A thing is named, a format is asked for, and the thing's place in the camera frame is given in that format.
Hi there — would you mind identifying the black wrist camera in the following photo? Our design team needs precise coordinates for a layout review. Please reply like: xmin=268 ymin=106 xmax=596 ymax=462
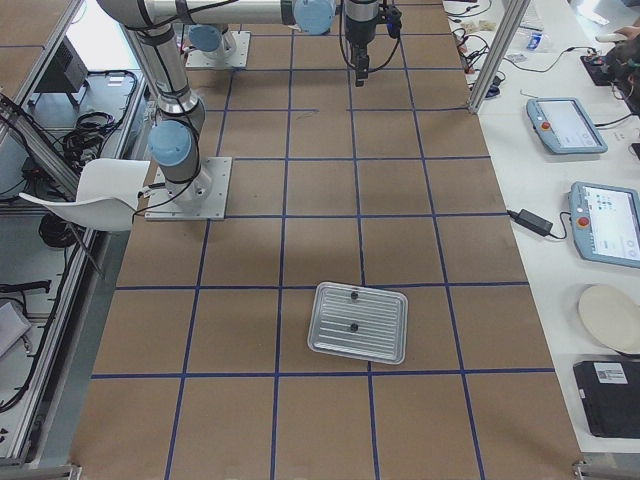
xmin=385 ymin=5 xmax=402 ymax=39

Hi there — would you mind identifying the black power adapter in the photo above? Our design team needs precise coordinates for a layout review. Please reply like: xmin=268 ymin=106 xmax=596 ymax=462
xmin=507 ymin=209 xmax=553 ymax=237

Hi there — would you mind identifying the beige round plate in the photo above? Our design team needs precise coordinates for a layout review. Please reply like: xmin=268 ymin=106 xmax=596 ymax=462
xmin=578 ymin=285 xmax=639 ymax=355

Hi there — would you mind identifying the black flat box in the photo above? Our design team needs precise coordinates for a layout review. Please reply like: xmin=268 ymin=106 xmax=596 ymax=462
xmin=573 ymin=361 xmax=639 ymax=439

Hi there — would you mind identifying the aluminium frame post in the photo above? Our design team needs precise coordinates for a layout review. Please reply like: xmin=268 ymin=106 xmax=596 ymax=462
xmin=467 ymin=0 xmax=530 ymax=114

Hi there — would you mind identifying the white plastic chair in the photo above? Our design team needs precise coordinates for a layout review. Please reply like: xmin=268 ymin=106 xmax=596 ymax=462
xmin=19 ymin=158 xmax=150 ymax=232

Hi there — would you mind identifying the silver ribbed metal tray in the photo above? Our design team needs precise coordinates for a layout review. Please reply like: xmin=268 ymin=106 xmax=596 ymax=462
xmin=307 ymin=281 xmax=408 ymax=365

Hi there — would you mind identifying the upper blue teach pendant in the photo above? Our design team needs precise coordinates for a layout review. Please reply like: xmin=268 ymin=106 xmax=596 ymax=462
xmin=526 ymin=97 xmax=608 ymax=154

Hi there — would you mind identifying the black electronics board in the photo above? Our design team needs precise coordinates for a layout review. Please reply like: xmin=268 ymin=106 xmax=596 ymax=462
xmin=580 ymin=55 xmax=615 ymax=86

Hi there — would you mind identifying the blue teach pendant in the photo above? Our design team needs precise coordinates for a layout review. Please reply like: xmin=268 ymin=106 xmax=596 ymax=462
xmin=568 ymin=182 xmax=639 ymax=268
xmin=526 ymin=97 xmax=608 ymax=154

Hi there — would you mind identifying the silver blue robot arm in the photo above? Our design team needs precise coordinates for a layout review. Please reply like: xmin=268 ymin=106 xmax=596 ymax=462
xmin=189 ymin=24 xmax=237 ymax=61
xmin=99 ymin=1 xmax=402 ymax=121

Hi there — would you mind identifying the lower blue teach pendant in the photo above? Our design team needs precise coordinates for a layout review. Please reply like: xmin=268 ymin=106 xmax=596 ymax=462
xmin=568 ymin=182 xmax=639 ymax=268

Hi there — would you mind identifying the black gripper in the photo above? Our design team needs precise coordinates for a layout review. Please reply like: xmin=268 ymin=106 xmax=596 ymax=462
xmin=346 ymin=19 xmax=376 ymax=87

